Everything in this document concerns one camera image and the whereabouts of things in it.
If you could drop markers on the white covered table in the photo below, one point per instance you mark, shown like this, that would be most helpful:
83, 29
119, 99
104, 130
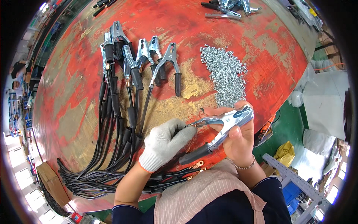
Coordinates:
324, 103

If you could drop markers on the person's left hand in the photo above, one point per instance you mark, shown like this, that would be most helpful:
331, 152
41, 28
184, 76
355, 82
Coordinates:
160, 145

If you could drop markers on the person's body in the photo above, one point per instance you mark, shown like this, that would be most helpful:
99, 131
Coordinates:
212, 198

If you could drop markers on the blue plastic bins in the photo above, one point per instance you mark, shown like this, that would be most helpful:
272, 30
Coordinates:
291, 196

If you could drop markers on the cluttered workbench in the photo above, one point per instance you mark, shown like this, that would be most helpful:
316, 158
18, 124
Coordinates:
306, 14

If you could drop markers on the white filled sack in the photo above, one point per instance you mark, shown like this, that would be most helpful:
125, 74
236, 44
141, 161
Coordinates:
318, 142

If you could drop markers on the pile of small silver screws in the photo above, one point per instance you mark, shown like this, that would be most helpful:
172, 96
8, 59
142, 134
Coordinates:
226, 75

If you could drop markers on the orange black tool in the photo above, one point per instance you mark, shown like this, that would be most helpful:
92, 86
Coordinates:
264, 131

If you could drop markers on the grey perforated metal beam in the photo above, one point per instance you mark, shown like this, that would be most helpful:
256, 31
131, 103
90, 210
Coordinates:
293, 179

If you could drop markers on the small clear plastic bag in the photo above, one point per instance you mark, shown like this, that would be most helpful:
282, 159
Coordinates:
296, 98

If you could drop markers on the stack of cardboard cartons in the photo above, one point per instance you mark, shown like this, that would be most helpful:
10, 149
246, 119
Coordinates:
331, 47

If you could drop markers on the yellow plastic bag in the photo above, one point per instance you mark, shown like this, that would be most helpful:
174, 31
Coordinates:
285, 152

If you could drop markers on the person's right hand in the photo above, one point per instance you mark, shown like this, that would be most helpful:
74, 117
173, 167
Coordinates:
240, 142

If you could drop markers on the blue storage shelf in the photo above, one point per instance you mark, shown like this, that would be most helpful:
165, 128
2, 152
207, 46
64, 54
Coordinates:
19, 114

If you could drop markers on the brown cardboard box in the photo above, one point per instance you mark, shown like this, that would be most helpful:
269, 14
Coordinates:
53, 183

